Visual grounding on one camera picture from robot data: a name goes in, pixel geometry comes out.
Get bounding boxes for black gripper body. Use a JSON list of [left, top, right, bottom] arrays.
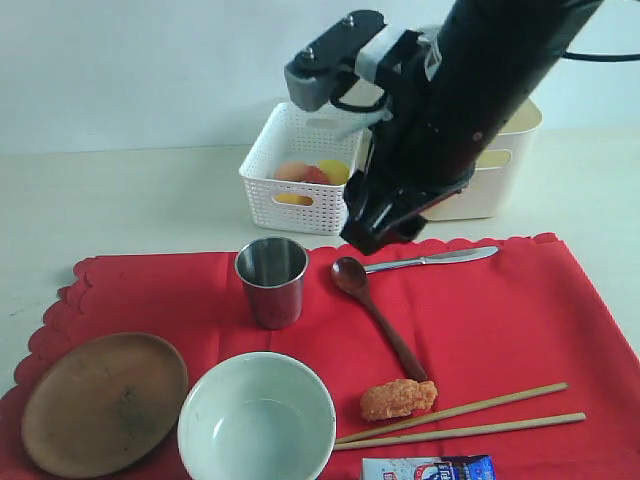
[[367, 29, 525, 192]]

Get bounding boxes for yellow lemon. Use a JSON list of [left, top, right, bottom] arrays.
[[318, 159, 350, 186]]

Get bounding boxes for red sausage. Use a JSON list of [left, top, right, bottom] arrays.
[[302, 165, 331, 185]]

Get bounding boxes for orange cheese wedge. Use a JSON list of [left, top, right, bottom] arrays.
[[274, 193, 313, 206]]

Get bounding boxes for brown egg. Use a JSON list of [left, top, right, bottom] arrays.
[[273, 162, 309, 182]]

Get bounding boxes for fried chicken nugget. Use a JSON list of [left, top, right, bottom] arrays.
[[360, 379, 438, 422]]

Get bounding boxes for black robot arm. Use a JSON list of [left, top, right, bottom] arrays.
[[341, 1, 600, 255]]

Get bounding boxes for dark wooden spoon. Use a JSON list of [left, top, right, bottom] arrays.
[[330, 257, 428, 382]]

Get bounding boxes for cream plastic bin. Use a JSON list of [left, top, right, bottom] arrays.
[[422, 99, 543, 222]]

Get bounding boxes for silver table knife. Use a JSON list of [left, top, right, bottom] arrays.
[[364, 246, 499, 274]]

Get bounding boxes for white perforated plastic basket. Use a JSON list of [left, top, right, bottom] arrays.
[[239, 102, 368, 235]]

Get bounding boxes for stainless steel cup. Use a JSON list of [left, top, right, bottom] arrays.
[[234, 236, 310, 330]]

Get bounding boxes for red scalloped cloth mat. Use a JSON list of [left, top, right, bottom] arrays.
[[1, 233, 639, 479]]

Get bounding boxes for upper wooden chopstick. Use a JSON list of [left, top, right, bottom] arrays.
[[336, 382, 569, 445]]

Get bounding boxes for wooden chopstick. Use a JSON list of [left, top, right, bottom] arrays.
[[336, 382, 569, 445], [333, 412, 587, 451]]

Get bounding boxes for pale green bowl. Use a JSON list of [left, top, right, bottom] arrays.
[[177, 351, 336, 479]]

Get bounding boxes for blue white snack packet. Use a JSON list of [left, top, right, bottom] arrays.
[[360, 455, 496, 480]]

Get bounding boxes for lower wooden chopstick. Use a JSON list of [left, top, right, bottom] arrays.
[[333, 412, 587, 451]]

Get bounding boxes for brown oval plate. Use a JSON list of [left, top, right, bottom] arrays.
[[21, 332, 188, 479]]

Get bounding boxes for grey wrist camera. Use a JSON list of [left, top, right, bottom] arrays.
[[284, 10, 420, 114]]

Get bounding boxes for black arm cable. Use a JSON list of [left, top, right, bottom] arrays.
[[562, 48, 640, 64]]

